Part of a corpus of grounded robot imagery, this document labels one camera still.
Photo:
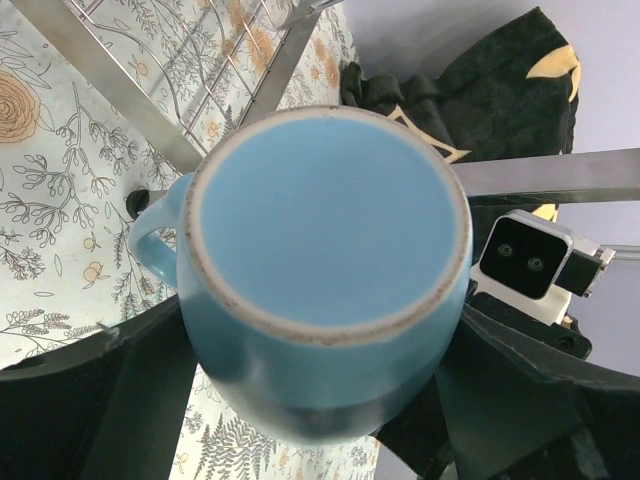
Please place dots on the light blue ceramic mug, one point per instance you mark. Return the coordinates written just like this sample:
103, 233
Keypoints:
321, 256

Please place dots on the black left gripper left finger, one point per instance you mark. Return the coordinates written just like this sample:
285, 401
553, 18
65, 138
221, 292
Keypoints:
109, 406

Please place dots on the floral patterned table mat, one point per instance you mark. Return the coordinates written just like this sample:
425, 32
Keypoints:
73, 173

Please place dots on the steel two-tier dish rack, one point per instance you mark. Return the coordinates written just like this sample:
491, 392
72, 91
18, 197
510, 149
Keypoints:
164, 65

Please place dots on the black floral plush pillow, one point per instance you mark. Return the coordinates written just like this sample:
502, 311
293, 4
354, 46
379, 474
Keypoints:
514, 94

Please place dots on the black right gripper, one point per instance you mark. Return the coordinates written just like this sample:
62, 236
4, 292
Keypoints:
568, 340

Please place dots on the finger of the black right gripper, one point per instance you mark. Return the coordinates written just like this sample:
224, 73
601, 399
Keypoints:
418, 434

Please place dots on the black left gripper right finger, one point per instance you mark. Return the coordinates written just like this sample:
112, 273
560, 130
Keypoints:
516, 408

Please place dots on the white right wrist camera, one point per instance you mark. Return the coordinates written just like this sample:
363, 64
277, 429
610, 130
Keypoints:
535, 266

